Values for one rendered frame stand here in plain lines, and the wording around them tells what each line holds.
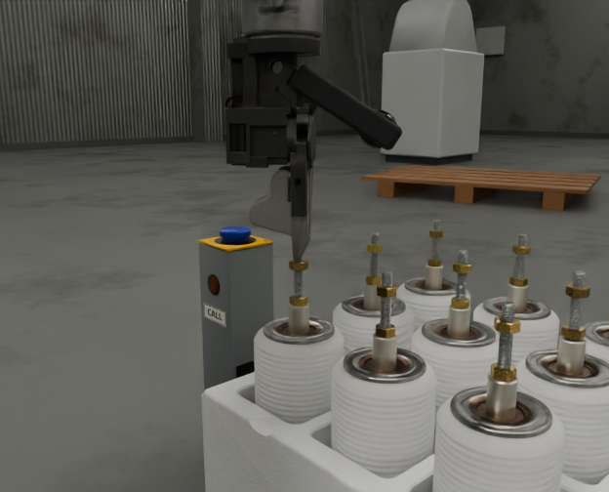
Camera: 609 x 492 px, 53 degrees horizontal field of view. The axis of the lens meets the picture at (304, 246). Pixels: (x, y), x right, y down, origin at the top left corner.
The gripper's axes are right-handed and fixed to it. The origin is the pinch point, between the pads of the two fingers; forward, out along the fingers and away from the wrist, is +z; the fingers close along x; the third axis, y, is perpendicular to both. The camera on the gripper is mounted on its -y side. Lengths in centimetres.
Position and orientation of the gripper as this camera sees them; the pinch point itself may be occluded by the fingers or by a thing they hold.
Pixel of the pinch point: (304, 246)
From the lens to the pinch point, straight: 62.0
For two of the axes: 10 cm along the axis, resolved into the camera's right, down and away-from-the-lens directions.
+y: -10.0, -0.2, 0.8
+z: 0.0, 9.7, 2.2
